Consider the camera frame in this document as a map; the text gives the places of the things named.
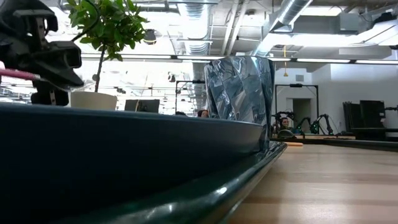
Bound fork with pink handle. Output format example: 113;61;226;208
0;68;42;82

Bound black metal stand frame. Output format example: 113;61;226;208
174;80;206;113
274;83;320;127

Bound green leafy plant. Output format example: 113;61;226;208
63;0;149;93

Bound black computer monitor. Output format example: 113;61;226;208
124;99;160;113

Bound stacked black screens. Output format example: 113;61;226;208
342;100;398;141

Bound dark blue round plate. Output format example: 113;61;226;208
0;102;265;224

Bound silver ceiling air duct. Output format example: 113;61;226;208
176;0;219;56
251;0;314;57

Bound yellow hanging cord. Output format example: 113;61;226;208
282;45;289;77

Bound black ceiling dome camera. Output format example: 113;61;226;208
143;29;157;45

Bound black background robot arms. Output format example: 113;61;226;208
272;111;336;136

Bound dark green plastic tray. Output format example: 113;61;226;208
46;141;289;224

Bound faceted grey plastic cup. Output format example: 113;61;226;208
203;55;276;151

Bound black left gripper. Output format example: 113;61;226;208
0;0;85;106

